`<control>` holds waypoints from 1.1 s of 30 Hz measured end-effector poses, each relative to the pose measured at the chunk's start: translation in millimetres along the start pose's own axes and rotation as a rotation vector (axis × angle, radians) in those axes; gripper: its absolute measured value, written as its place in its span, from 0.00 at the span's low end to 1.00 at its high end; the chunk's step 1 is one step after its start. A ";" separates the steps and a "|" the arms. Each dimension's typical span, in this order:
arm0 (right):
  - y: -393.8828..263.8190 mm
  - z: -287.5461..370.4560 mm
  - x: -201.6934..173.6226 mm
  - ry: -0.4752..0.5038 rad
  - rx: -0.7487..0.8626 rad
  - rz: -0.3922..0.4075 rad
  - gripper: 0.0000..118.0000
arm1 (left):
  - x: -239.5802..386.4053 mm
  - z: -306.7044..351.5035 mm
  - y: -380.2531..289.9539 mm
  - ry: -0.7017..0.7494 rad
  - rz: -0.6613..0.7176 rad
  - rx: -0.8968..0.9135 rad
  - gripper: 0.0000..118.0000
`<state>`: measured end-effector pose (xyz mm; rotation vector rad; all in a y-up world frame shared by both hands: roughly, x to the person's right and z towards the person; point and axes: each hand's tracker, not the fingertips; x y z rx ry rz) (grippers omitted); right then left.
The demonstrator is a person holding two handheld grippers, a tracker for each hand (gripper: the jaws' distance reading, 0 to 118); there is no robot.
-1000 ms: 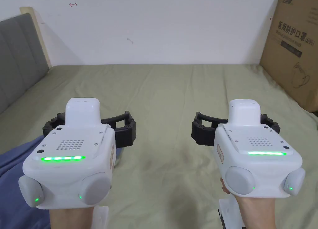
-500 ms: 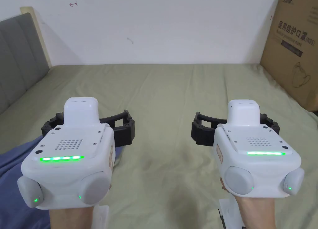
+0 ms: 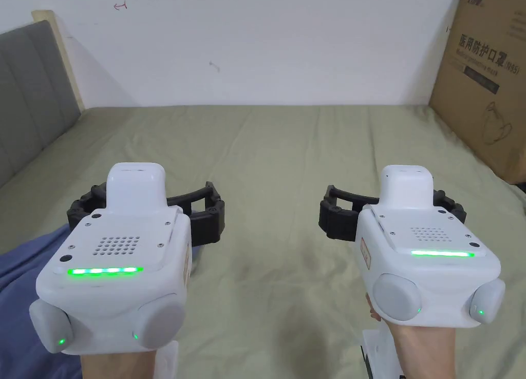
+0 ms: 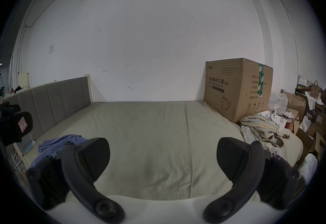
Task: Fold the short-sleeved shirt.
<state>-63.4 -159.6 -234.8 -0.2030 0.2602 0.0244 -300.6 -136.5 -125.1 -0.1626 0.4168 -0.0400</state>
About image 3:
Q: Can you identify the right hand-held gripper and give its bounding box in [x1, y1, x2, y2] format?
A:
[319, 164, 506, 379]

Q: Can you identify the brown cardboard carton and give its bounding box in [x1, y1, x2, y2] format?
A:
[428, 0, 526, 186]

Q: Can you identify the grey padded headboard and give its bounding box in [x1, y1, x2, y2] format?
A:
[0, 9, 86, 188]

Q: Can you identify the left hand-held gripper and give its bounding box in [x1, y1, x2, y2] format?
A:
[29, 162, 228, 379]

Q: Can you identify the bed with pale green sheet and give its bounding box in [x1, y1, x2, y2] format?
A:
[0, 104, 526, 379]

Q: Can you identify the person's right hand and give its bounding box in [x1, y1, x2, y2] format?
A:
[365, 292, 458, 379]

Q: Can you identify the person's left hand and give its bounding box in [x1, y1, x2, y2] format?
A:
[79, 347, 166, 379]

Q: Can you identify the dark blue garment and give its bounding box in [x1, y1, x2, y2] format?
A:
[0, 224, 203, 379]

